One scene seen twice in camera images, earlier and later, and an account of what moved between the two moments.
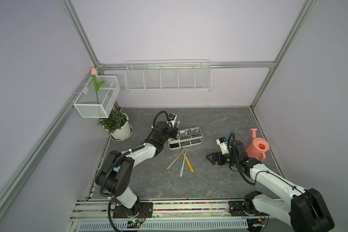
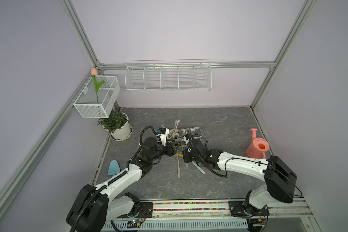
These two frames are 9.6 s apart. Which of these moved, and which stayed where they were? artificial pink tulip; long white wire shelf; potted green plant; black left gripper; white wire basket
Moved: black left gripper
Stayed: white wire basket; artificial pink tulip; long white wire shelf; potted green plant
